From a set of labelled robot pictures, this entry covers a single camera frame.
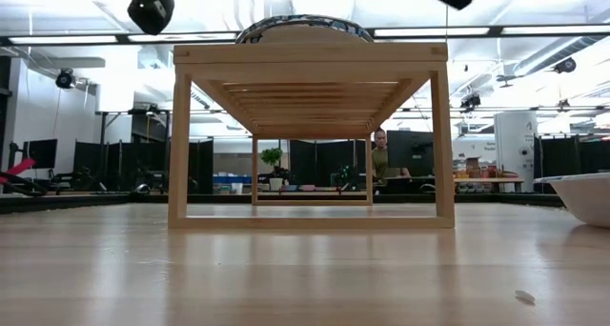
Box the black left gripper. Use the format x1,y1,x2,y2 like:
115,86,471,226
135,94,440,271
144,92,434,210
127,0,175,36

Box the blue patterned rim bowl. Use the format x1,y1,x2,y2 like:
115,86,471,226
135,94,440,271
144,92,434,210
234,13,376,45

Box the light wooden slatted shelf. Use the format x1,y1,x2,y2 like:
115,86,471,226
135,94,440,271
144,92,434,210
167,42,456,231

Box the black overhead light bar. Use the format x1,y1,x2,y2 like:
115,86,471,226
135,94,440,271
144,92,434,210
0,24,610,48

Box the black partition curtain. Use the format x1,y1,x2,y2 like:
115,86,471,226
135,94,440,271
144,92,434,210
72,138,214,194
289,139,374,188
533,133,610,195

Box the white pillar with sign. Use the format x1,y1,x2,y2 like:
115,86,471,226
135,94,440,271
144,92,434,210
494,111,539,194

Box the black computer monitor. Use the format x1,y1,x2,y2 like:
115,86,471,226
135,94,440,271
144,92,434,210
23,138,59,171
386,130,436,177

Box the person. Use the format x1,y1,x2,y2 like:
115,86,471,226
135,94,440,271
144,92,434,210
372,127,412,185

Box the blue storage bins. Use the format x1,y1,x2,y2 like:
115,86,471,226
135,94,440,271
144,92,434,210
212,174,253,186

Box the wooden table with boxes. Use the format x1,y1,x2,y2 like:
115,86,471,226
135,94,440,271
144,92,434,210
452,156,525,194

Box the green potted plant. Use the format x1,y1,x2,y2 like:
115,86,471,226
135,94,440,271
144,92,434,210
259,147,286,193

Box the red bar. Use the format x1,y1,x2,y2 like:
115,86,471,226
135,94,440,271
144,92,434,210
0,157,37,185

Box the large white bowl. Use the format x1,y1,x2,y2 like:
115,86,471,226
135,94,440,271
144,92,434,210
532,172,610,230

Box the black ceiling camera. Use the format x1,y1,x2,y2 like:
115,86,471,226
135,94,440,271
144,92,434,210
553,57,578,75
54,68,76,91

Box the silver ventilation duct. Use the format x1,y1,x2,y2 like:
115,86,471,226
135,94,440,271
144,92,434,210
512,33,610,77

